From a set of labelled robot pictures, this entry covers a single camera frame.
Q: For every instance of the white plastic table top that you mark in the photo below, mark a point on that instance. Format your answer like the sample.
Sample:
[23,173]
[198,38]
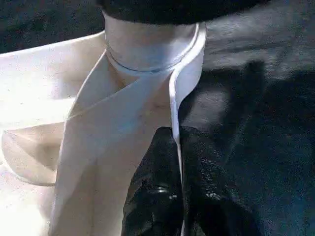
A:
[44,83]

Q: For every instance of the black work mat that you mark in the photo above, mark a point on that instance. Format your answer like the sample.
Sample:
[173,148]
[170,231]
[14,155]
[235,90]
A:
[266,123]

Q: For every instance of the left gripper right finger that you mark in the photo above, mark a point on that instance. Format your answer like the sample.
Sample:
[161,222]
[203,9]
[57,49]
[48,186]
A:
[211,201]

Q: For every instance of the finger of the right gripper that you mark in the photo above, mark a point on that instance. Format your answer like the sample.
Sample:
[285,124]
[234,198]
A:
[182,10]

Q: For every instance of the white plastic table leg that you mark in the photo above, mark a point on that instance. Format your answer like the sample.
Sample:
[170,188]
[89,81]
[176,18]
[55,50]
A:
[147,44]

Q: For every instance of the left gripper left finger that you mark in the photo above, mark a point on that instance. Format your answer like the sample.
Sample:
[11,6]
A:
[155,196]

